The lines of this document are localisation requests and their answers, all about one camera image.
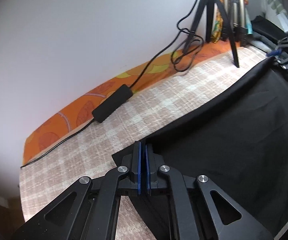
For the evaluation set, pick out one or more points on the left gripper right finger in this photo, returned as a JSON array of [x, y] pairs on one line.
[[197, 207]]

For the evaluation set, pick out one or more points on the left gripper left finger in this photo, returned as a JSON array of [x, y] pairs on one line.
[[88, 208]]

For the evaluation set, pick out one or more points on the checkered beige bed blanket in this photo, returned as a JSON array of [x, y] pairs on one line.
[[90, 152]]

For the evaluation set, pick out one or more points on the yellow orange hanging cloth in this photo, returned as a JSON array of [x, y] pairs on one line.
[[217, 27]]

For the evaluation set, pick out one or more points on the folded silver stand legs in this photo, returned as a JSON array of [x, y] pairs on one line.
[[236, 12]]

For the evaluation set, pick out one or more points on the orange patterned bed sheet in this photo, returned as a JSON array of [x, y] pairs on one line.
[[76, 114]]

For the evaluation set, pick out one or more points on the black inline power adapter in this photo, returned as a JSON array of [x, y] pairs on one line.
[[112, 103]]

